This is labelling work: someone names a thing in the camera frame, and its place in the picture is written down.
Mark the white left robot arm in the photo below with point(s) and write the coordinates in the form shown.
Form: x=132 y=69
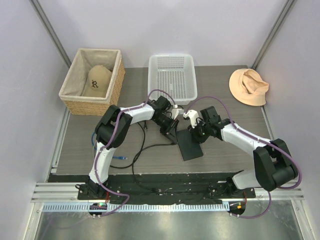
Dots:
x=113 y=127

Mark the white plastic mesh basket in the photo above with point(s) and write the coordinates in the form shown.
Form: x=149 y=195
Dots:
x=173 y=77

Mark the beige baseball cap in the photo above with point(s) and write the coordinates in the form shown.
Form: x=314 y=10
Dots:
x=97 y=83

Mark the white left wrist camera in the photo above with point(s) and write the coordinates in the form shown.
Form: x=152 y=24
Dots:
x=176 y=111

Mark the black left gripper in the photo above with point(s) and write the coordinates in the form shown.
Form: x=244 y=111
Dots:
x=172 y=135

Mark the peach bucket hat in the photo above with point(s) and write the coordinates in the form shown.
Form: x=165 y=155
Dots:
x=247 y=86

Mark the black network switch box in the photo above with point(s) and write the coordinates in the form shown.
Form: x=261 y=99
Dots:
x=189 y=148

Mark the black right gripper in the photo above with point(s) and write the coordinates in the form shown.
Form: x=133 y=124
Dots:
x=194 y=132

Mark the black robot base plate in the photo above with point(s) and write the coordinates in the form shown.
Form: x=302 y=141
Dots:
x=152 y=186

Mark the white slotted cable duct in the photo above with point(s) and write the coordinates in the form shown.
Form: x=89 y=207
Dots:
x=55 y=207

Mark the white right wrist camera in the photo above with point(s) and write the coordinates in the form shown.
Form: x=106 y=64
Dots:
x=192 y=116

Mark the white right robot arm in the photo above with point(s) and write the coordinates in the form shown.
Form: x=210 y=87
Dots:
x=271 y=158

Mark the wicker basket with liner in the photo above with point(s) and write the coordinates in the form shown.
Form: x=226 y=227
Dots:
x=75 y=80

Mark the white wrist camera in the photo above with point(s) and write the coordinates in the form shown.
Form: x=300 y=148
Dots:
x=176 y=111
x=192 y=116

